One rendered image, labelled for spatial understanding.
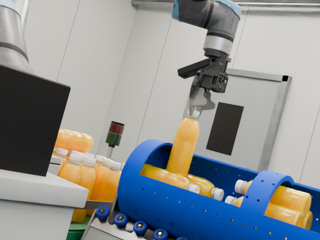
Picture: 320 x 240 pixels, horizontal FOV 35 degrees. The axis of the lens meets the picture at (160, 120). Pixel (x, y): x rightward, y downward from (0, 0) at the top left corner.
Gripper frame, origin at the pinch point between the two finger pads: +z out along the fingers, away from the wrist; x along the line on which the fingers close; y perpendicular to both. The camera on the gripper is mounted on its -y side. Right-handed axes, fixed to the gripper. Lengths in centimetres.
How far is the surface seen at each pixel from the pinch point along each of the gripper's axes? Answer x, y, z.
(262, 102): 363, -122, -56
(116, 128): 34, -53, 12
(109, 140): 33, -54, 17
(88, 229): -12, -19, 45
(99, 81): 386, -360, -41
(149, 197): -13.6, 0.8, 28.6
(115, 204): -4.4, -16.4, 35.7
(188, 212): -13.6, 14.6, 28.8
